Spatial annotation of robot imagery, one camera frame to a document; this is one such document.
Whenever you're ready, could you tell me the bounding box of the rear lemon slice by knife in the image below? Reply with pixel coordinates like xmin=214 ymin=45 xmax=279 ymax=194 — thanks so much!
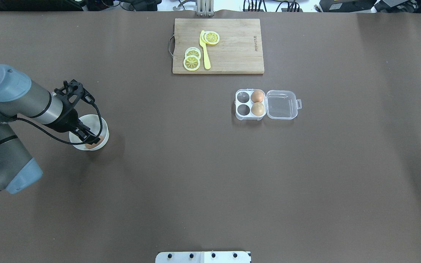
xmin=200 ymin=31 xmax=207 ymax=44

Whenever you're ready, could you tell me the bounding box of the yellow plastic knife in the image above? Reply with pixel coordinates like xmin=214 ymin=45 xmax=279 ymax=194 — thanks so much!
xmin=199 ymin=30 xmax=212 ymax=70

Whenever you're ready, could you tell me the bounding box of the lemon slice by knife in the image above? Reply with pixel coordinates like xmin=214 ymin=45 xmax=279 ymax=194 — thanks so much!
xmin=204 ymin=31 xmax=220 ymax=45
xmin=200 ymin=31 xmax=207 ymax=44

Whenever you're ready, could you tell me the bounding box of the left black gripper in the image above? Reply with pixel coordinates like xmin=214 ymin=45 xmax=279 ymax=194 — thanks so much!
xmin=44 ymin=103 xmax=100 ymax=145

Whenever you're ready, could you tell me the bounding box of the bamboo cutting board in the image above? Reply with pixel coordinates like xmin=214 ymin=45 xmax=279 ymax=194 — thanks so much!
xmin=172 ymin=18 xmax=265 ymax=75

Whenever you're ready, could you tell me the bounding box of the brown egg in box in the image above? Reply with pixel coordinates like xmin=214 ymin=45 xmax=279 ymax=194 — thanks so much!
xmin=251 ymin=102 xmax=265 ymax=117
xmin=251 ymin=89 xmax=265 ymax=103

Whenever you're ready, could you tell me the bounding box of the middle lemon slice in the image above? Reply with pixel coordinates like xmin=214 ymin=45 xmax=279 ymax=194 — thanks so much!
xmin=184 ymin=47 xmax=202 ymax=60

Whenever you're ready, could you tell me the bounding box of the front lemon slice by knife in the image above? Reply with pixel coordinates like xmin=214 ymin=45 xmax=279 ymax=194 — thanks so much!
xmin=204 ymin=31 xmax=220 ymax=45

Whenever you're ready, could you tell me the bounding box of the white round bowl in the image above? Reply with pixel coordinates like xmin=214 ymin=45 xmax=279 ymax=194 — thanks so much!
xmin=69 ymin=114 xmax=110 ymax=151

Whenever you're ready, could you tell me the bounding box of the upper brown egg in box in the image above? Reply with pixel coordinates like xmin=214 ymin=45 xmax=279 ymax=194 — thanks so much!
xmin=251 ymin=89 xmax=265 ymax=103

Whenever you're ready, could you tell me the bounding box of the clear plastic egg box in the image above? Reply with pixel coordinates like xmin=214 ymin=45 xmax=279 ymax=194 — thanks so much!
xmin=234 ymin=89 xmax=303 ymax=121

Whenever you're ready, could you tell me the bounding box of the brown egg from bowl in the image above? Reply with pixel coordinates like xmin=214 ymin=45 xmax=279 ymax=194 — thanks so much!
xmin=85 ymin=135 xmax=104 ymax=150

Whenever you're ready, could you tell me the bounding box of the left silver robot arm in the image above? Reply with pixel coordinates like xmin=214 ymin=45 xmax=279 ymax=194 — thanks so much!
xmin=0 ymin=64 xmax=110 ymax=194

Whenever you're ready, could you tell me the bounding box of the lower brown egg in box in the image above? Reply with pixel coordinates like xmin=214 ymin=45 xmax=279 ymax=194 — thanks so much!
xmin=251 ymin=102 xmax=265 ymax=117

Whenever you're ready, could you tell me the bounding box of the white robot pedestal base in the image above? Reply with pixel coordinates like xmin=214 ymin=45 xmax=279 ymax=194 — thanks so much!
xmin=155 ymin=251 xmax=252 ymax=263

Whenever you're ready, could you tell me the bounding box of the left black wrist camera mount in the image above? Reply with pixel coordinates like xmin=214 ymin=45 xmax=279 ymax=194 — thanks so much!
xmin=54 ymin=79 xmax=95 ymax=109

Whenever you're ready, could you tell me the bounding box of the top lemon slice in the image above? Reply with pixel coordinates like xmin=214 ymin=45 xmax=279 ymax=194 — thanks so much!
xmin=183 ymin=55 xmax=201 ymax=71

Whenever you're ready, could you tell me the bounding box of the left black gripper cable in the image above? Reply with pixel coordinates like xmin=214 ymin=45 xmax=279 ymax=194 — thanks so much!
xmin=9 ymin=95 xmax=103 ymax=146

